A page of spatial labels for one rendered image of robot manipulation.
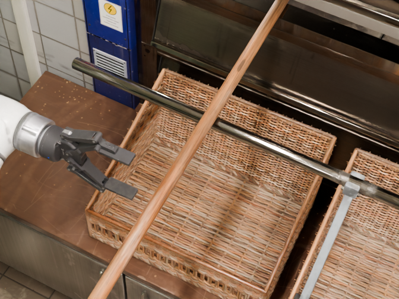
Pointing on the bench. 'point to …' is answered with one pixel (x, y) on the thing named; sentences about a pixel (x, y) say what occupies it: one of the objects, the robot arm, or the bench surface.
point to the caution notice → (110, 15)
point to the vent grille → (110, 63)
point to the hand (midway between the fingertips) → (129, 175)
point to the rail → (379, 14)
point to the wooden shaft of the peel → (184, 156)
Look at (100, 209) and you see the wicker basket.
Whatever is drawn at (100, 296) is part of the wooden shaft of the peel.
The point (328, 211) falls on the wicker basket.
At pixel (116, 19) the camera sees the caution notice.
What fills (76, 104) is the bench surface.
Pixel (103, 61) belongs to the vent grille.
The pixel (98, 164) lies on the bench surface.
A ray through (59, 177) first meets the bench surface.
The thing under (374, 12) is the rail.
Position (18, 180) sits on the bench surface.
